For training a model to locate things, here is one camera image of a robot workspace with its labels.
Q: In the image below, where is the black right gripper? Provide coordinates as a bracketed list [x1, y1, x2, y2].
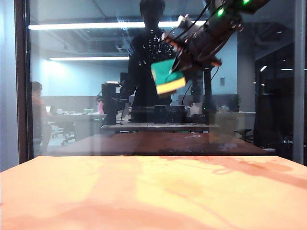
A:
[162, 23, 223, 74]

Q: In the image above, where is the green and yellow sponge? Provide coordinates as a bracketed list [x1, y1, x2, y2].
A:
[150, 58, 187, 96]

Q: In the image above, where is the dark standing person silhouette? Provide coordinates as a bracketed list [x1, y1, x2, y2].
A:
[126, 0, 177, 122]

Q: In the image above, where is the white robot platform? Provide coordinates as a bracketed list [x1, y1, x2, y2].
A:
[100, 122, 218, 133]

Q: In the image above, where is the short ceiling light strip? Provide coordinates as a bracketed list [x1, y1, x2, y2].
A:
[49, 57, 130, 61]

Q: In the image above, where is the large glass pane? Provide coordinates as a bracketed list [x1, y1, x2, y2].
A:
[25, 0, 297, 156]

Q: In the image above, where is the long ceiling light strip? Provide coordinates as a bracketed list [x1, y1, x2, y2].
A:
[28, 21, 207, 31]

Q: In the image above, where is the white office desk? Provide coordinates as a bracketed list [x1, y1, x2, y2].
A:
[42, 111, 107, 142]

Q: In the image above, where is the black office chair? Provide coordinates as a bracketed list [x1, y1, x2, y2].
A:
[51, 119, 76, 146]

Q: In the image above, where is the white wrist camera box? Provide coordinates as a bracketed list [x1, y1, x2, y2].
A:
[177, 13, 191, 28]

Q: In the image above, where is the gray window frame post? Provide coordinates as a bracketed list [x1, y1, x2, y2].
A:
[293, 0, 307, 166]

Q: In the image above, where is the brown window frame post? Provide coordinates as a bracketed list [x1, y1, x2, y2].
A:
[14, 0, 33, 163]

